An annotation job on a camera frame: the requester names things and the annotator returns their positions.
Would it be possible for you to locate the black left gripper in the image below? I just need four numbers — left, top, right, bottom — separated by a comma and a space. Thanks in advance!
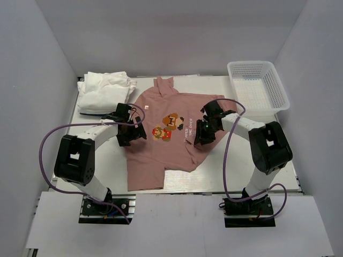
117, 116, 146, 146

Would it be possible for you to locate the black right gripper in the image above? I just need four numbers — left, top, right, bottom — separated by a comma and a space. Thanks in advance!
195, 119, 220, 145

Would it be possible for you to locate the pink printed t shirt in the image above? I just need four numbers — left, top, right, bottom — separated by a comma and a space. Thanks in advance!
125, 77, 237, 191

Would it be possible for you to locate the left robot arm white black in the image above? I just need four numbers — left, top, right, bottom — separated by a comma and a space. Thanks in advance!
54, 103, 147, 214

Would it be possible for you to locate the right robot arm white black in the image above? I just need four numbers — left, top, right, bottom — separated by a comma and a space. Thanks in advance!
194, 99, 293, 214

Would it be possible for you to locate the blue folded t shirt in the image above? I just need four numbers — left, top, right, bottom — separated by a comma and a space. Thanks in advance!
80, 113, 105, 117

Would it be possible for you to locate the white folded t shirt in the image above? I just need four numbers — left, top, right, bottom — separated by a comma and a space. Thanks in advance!
77, 71, 137, 114

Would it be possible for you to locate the white plastic mesh basket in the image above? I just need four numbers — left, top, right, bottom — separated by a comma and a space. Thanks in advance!
227, 61, 290, 117

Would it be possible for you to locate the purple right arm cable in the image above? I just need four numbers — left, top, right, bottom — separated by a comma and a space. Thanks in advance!
214, 98, 289, 222

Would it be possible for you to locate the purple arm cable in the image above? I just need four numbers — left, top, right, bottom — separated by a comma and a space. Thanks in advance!
39, 103, 147, 225
214, 98, 289, 222

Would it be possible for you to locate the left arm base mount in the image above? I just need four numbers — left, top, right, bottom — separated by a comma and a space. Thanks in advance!
78, 195, 136, 225

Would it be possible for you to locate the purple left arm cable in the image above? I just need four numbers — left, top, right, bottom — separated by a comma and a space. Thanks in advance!
39, 103, 147, 225

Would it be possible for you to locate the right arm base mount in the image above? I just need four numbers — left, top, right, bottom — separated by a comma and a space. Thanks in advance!
219, 196, 275, 228

